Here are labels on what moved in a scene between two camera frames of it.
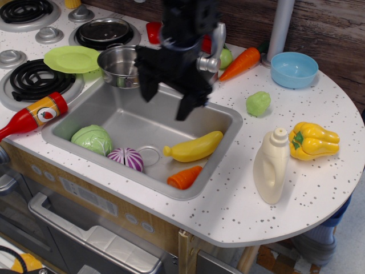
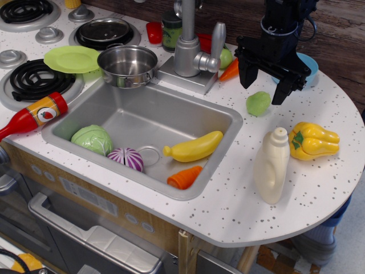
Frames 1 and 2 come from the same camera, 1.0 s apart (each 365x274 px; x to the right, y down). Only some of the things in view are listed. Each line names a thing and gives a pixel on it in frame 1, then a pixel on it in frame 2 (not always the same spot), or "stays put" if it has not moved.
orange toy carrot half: [185, 178] stays put
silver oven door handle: [113, 243] stays put
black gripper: [176, 67] -> [276, 52]
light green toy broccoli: [258, 103] stays put
